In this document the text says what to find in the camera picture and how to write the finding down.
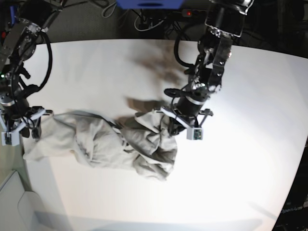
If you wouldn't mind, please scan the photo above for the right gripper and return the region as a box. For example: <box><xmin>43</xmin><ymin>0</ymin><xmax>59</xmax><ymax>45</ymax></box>
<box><xmin>14</xmin><ymin>115</ymin><xmax>41</xmax><ymax>139</ymax></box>

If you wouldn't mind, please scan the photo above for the grey t-shirt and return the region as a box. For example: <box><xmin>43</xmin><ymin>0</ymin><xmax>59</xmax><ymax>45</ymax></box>
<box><xmin>23</xmin><ymin>111</ymin><xmax>178</xmax><ymax>181</ymax></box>

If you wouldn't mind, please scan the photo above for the white cable loop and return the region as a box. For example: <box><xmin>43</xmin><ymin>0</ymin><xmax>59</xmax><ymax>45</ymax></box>
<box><xmin>133</xmin><ymin>14</ymin><xmax>165</xmax><ymax>32</ymax></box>

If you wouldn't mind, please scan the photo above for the blue box at top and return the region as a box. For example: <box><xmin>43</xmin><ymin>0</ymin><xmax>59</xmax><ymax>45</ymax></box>
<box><xmin>116</xmin><ymin>0</ymin><xmax>183</xmax><ymax>9</ymax></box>

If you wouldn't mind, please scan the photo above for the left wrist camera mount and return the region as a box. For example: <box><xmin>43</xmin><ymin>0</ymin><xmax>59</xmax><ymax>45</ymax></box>
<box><xmin>154</xmin><ymin>106</ymin><xmax>214</xmax><ymax>141</ymax></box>

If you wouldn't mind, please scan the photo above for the black power strip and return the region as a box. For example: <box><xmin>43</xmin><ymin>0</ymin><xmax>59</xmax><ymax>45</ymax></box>
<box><xmin>181</xmin><ymin>9</ymin><xmax>207</xmax><ymax>20</ymax></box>

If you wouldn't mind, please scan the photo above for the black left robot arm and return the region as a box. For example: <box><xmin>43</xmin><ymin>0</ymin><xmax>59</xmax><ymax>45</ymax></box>
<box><xmin>160</xmin><ymin>0</ymin><xmax>254</xmax><ymax>140</ymax></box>

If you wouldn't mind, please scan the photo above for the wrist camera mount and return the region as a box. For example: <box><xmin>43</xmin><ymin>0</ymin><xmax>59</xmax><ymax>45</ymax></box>
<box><xmin>154</xmin><ymin>106</ymin><xmax>214</xmax><ymax>141</ymax></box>
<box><xmin>0</xmin><ymin>106</ymin><xmax>53</xmax><ymax>146</ymax></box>

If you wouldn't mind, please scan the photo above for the grey side table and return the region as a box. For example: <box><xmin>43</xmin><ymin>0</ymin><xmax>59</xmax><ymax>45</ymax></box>
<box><xmin>0</xmin><ymin>171</ymin><xmax>41</xmax><ymax>231</ymax></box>

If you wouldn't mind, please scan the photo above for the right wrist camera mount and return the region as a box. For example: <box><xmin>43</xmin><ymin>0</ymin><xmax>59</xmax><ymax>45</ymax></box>
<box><xmin>0</xmin><ymin>106</ymin><xmax>53</xmax><ymax>146</ymax></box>

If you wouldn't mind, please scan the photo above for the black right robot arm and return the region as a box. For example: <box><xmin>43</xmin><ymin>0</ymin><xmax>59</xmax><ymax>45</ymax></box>
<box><xmin>0</xmin><ymin>0</ymin><xmax>66</xmax><ymax>146</ymax></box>

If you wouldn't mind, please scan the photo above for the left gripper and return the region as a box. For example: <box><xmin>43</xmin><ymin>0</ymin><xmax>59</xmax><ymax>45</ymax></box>
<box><xmin>167</xmin><ymin>115</ymin><xmax>193</xmax><ymax>136</ymax></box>

